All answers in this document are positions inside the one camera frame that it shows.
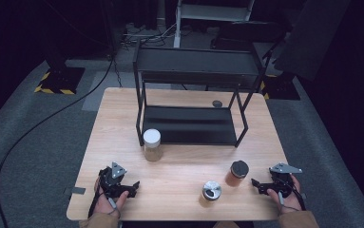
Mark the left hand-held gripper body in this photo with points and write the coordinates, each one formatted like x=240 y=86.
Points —
x=110 y=182

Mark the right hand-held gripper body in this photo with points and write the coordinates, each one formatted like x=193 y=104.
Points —
x=282 y=182

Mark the black-lid spice jar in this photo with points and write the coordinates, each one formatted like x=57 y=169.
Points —
x=239 y=169

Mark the silver-lid spice jar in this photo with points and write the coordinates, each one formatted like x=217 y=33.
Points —
x=211 y=190

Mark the white-lid spice jar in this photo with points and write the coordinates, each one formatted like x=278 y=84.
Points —
x=152 y=139

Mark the black metal two-tier rack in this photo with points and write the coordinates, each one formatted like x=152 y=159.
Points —
x=195 y=126

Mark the person's right hand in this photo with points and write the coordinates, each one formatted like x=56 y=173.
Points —
x=289 y=204

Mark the person's left hand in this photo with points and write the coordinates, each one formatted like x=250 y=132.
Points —
x=105 y=205

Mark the grey tape piece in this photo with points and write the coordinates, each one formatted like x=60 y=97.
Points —
x=75 y=190
x=303 y=196

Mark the dark round disc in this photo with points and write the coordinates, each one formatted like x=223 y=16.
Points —
x=217 y=103

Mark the black yellow striped base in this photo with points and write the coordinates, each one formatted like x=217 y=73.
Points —
x=281 y=88
x=62 y=80

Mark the dark grey panel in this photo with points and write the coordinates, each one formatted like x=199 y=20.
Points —
x=312 y=38

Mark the white metal stand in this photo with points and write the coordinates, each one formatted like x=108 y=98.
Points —
x=214 y=12

